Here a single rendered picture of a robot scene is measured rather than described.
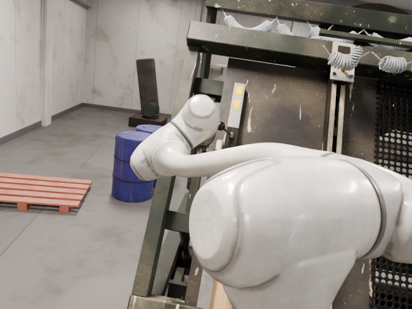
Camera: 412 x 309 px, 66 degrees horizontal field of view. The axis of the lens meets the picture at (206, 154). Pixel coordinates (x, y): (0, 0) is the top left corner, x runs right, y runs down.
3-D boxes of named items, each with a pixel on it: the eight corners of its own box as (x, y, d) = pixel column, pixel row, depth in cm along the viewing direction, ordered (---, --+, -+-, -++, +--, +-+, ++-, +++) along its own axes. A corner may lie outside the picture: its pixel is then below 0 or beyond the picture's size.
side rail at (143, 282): (137, 290, 129) (130, 294, 118) (188, 58, 159) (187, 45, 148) (151, 293, 129) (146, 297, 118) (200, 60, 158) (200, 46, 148)
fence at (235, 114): (196, 305, 122) (196, 307, 118) (234, 86, 147) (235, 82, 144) (209, 308, 121) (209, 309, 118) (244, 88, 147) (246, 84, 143)
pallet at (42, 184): (-41, 206, 329) (-41, 197, 326) (0, 179, 405) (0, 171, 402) (76, 216, 344) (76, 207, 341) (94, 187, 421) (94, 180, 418)
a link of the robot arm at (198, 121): (203, 104, 100) (171, 130, 97) (202, 80, 85) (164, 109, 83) (226, 129, 97) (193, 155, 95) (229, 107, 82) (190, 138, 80)
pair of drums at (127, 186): (168, 176, 502) (175, 126, 481) (160, 206, 396) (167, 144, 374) (126, 171, 499) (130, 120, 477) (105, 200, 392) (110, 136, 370)
